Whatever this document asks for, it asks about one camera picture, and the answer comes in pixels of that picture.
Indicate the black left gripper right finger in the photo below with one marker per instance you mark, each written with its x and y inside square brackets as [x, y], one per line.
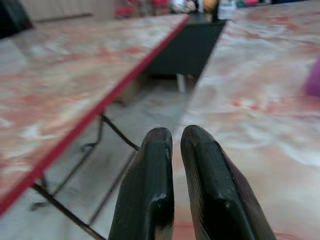
[212, 190]

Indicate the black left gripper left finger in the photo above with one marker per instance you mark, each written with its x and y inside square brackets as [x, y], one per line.
[150, 180]

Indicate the purple plastic cup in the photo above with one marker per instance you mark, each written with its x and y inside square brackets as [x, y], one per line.
[313, 80]

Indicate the marble top folding table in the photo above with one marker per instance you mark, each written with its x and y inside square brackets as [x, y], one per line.
[250, 100]
[62, 75]

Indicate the black low cabinet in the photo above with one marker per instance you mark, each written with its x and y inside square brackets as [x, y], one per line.
[187, 45]

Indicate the light wooden cabinet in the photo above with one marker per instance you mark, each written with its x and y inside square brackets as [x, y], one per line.
[62, 7]

